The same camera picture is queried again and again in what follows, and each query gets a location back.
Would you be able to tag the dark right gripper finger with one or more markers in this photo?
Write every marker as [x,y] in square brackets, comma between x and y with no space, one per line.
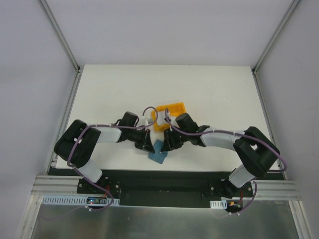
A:
[167,144]
[176,144]

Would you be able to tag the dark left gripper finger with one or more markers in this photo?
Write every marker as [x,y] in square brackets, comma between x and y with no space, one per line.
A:
[147,144]
[140,145]

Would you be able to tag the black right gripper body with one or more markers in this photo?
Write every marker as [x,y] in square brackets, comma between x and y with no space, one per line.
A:
[172,140]

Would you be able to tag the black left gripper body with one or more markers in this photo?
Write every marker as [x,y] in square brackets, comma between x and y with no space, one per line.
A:
[144,140]

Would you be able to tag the blue leather card holder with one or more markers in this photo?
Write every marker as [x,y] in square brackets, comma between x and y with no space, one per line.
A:
[158,156]

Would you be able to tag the yellow plastic bin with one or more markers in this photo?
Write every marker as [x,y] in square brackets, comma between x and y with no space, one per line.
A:
[175,109]

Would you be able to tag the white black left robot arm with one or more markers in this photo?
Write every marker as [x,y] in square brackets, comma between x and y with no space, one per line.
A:
[77,144]

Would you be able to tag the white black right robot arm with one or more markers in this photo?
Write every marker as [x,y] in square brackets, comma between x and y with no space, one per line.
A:
[255,151]

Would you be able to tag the stack of white cards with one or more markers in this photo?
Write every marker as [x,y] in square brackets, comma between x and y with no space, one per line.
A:
[161,118]

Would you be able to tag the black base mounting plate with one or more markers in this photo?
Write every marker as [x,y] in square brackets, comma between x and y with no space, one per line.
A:
[165,189]

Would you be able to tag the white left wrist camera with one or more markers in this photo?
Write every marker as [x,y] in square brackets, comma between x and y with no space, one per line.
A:
[147,121]

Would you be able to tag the white slotted cable duct right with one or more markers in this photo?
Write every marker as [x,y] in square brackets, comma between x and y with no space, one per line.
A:
[222,204]

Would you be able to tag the white slotted cable duct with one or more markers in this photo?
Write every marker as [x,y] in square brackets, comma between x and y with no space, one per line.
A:
[222,204]
[80,201]

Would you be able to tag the aluminium frame rail left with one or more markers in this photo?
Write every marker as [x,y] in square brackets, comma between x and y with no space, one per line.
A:
[59,34]

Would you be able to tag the aluminium frame rail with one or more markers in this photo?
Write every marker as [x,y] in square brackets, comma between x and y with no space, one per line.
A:
[59,34]
[294,4]

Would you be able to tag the white slotted cable duct left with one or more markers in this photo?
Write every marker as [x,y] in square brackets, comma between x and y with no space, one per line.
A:
[80,201]

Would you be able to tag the aluminium frame rail right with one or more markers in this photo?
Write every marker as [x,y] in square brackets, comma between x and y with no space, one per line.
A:
[294,4]

